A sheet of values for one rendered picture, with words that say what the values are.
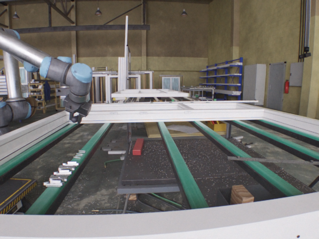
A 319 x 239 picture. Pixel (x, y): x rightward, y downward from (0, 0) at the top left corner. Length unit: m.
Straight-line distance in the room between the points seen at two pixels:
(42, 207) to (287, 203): 0.45
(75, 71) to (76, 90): 0.09
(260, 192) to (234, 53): 12.33
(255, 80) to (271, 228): 9.93
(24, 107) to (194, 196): 1.60
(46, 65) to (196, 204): 0.76
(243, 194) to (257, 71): 9.56
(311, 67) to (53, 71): 7.66
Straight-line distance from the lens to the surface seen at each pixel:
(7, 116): 1.76
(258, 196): 0.95
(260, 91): 10.32
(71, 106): 0.93
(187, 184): 0.49
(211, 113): 1.32
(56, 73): 0.87
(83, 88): 0.87
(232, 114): 1.39
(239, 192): 0.77
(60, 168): 0.62
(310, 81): 7.87
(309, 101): 7.89
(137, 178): 1.10
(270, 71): 10.20
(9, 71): 1.83
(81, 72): 0.84
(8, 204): 1.66
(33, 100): 7.53
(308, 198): 0.38
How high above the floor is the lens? 1.11
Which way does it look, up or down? 11 degrees down
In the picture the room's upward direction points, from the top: straight up
